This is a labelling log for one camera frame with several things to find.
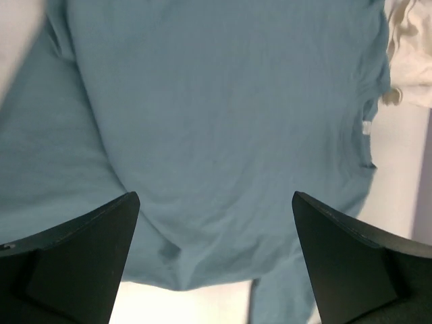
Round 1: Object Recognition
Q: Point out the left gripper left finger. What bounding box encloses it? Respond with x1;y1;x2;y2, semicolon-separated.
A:
1;192;140;324

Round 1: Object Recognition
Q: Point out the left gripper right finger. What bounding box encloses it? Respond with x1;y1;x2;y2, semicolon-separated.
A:
292;192;431;324

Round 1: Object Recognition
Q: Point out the blue-grey t-shirt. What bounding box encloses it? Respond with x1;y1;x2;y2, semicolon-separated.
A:
1;1;389;323

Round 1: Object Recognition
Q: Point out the cream white t-shirt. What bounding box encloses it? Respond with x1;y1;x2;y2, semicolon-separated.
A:
382;1;431;109

